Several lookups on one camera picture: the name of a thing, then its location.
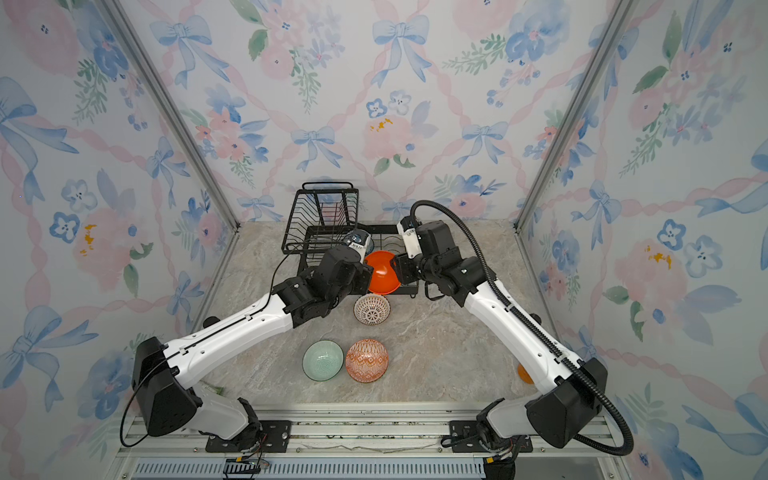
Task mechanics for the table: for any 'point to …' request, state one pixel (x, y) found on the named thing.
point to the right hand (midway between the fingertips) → (398, 258)
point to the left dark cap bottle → (210, 321)
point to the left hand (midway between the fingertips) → (367, 259)
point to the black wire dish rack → (324, 215)
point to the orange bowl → (383, 276)
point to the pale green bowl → (323, 361)
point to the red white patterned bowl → (366, 360)
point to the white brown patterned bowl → (372, 309)
